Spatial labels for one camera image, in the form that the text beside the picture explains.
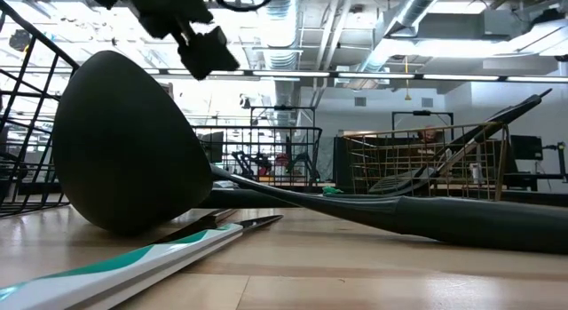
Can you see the plain black ladle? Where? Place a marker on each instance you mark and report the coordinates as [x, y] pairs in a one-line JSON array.
[[133, 145]]

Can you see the white and teal knife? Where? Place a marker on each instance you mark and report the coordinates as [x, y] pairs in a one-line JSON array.
[[133, 265]]

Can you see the black slotted spoon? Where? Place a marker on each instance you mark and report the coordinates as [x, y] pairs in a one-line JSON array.
[[510, 117]]

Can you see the black background monitor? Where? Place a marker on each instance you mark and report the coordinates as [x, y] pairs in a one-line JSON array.
[[527, 148], [216, 145]]

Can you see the black ceiling speaker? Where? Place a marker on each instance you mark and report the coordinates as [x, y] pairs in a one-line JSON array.
[[20, 40]]

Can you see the person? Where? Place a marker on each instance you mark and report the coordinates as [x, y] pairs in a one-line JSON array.
[[428, 134]]

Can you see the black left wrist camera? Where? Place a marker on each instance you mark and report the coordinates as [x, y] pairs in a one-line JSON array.
[[206, 52]]

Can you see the round silver ceiling duct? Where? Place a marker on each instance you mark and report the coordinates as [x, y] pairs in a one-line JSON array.
[[279, 43]]

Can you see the black metal stand frame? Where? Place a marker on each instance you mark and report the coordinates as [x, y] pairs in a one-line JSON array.
[[421, 112], [284, 108]]

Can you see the slanted silver ceiling duct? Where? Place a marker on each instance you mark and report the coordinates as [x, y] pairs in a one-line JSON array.
[[417, 8]]

